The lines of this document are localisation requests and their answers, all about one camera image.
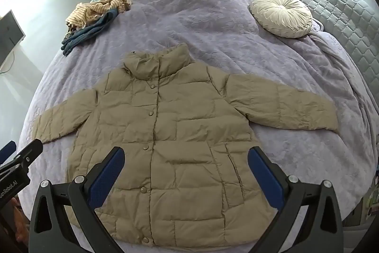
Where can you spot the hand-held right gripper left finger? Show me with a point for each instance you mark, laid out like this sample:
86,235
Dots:
108,176

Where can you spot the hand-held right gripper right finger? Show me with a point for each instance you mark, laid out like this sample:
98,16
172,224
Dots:
263,179

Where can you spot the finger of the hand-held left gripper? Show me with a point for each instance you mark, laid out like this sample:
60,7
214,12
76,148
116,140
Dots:
7,149
29,152

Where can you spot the khaki puffer jacket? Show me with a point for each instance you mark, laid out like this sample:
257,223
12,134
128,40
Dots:
177,137

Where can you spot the brown patterned cloth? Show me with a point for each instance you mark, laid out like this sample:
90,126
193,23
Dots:
70,30

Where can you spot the blue denim jeans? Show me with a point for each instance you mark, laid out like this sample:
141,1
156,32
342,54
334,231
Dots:
86,32

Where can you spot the beige striped garment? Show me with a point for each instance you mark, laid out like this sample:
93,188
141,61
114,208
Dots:
88,11

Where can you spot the round cream pleated cushion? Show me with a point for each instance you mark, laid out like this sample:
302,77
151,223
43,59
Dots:
281,14

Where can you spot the teal patterned cloth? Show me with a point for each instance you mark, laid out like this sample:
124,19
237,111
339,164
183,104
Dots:
96,0

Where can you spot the small brown object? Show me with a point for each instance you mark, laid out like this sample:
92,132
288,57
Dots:
127,5

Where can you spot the purple embossed blanket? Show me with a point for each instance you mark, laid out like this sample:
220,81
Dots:
192,21

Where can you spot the grey quilted headboard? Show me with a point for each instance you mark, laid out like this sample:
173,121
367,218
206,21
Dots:
340,10

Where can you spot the wall-mounted television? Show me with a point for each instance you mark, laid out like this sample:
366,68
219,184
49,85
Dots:
9,36

